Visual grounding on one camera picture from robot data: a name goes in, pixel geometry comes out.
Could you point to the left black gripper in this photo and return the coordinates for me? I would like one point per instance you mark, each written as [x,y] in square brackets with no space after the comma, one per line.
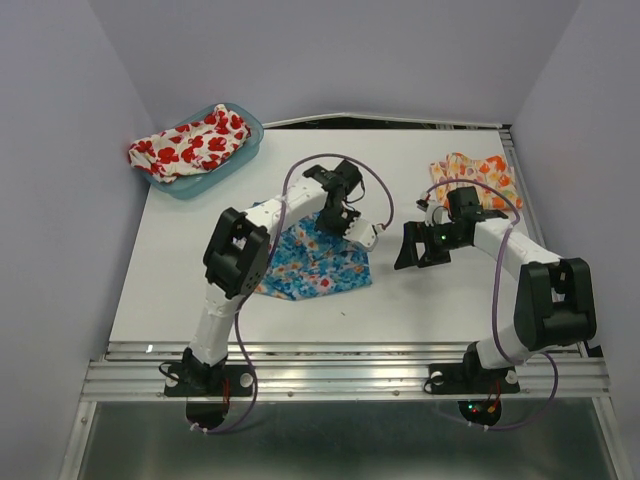
[336,233]

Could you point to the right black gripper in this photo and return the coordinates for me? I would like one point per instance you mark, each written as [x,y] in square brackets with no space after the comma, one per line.
[415,231]

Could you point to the blue floral skirt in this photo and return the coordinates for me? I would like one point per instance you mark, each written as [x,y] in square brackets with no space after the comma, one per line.
[309,263]

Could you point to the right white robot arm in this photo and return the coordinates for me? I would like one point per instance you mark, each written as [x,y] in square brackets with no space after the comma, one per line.
[554,304]

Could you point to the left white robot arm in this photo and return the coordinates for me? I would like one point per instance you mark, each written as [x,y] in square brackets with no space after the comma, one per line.
[237,258]

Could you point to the orange floral folded skirt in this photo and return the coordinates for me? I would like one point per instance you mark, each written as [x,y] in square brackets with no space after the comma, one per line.
[493,171]

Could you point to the teal plastic bin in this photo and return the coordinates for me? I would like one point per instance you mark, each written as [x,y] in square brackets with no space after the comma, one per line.
[189,187]

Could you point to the red poppy white skirt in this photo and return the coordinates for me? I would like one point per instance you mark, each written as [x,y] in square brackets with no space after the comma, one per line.
[193,148]

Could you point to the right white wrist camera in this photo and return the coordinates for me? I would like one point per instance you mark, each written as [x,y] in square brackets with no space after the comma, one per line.
[434,212]

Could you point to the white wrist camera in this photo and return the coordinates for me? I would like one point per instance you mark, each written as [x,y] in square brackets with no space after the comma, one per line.
[434,212]
[363,234]

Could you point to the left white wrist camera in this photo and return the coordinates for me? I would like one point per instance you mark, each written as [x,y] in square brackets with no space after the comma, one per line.
[363,234]

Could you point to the aluminium right side rail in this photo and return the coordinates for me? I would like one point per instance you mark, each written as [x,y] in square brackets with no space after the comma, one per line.
[591,348]

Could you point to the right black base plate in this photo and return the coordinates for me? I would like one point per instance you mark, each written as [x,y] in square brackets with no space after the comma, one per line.
[454,379]

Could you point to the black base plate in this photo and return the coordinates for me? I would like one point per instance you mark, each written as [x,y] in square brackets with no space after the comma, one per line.
[182,380]
[454,379]

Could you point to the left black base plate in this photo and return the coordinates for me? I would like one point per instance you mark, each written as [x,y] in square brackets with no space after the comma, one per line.
[182,380]

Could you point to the aluminium front rail frame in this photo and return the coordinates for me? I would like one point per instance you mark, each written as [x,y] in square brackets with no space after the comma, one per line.
[312,371]

